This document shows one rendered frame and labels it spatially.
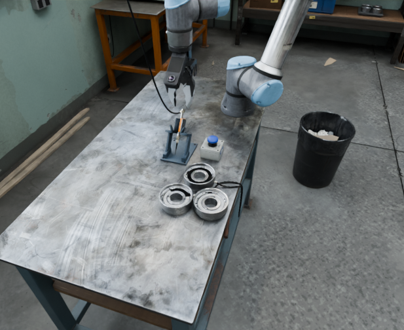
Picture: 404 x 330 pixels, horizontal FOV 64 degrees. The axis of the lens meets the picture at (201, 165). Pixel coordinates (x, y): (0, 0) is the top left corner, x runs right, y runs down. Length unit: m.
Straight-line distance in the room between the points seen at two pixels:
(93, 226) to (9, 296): 1.04
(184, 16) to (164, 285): 0.72
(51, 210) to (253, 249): 1.18
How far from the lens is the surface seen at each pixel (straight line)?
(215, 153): 1.14
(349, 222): 2.19
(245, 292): 1.76
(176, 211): 0.96
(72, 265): 0.94
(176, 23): 0.99
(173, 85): 0.97
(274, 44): 1.23
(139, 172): 1.14
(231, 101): 1.39
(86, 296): 1.18
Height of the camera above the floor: 1.55
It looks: 41 degrees down
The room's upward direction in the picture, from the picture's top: straight up
